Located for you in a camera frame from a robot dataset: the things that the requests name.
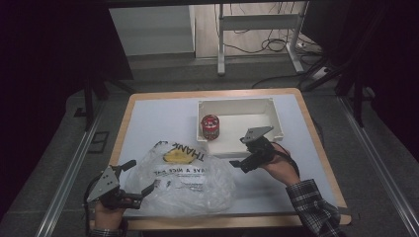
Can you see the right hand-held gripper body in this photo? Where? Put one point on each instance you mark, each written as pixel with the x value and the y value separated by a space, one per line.
pixel 257 134

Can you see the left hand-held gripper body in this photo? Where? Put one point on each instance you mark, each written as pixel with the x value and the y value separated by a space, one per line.
pixel 103 184

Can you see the white plastic bin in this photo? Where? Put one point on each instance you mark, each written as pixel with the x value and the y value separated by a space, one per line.
pixel 237 108

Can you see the red can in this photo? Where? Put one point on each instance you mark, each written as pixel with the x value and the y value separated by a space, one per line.
pixel 210 126

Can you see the clear printed plastic bag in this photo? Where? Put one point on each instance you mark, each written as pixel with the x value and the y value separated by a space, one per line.
pixel 197 194

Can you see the person's left hand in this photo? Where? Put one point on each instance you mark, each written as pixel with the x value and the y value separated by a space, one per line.
pixel 107 217

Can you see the person's right hand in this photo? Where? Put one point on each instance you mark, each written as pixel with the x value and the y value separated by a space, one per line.
pixel 281 168

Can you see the black floor plate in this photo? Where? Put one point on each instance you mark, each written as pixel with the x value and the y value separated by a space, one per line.
pixel 99 142

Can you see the white table mat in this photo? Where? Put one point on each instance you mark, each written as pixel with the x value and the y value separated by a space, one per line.
pixel 158 118

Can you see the wooden table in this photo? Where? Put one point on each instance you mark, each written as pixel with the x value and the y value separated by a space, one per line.
pixel 214 93

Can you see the black metal stand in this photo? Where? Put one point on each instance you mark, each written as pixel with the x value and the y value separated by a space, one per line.
pixel 88 105
pixel 358 98

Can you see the white power strip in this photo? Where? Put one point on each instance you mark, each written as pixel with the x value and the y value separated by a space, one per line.
pixel 320 74

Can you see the white cabinet panel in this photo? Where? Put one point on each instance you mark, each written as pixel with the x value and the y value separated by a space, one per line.
pixel 151 29

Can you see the aluminium floor rail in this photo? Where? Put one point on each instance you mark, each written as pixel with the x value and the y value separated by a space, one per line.
pixel 378 164
pixel 66 184

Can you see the white metal desk frame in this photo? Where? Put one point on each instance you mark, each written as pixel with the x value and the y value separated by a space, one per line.
pixel 257 21

